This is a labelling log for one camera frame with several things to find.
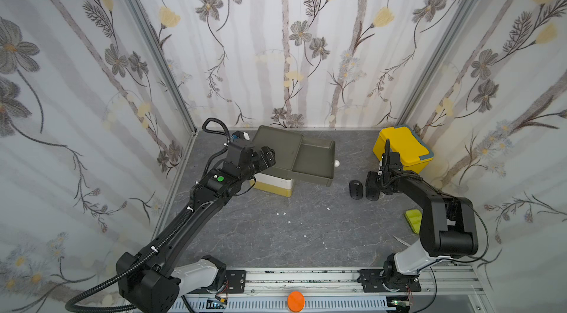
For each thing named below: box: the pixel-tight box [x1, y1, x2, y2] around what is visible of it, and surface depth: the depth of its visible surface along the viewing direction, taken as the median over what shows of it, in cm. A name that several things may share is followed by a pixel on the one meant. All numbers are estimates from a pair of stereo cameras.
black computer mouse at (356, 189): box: [348, 179, 364, 201], surface depth 97 cm
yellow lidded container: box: [372, 125, 435, 174], surface depth 96 cm
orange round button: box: [287, 290, 305, 313], surface depth 64 cm
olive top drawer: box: [286, 136, 336, 188], surface depth 91 cm
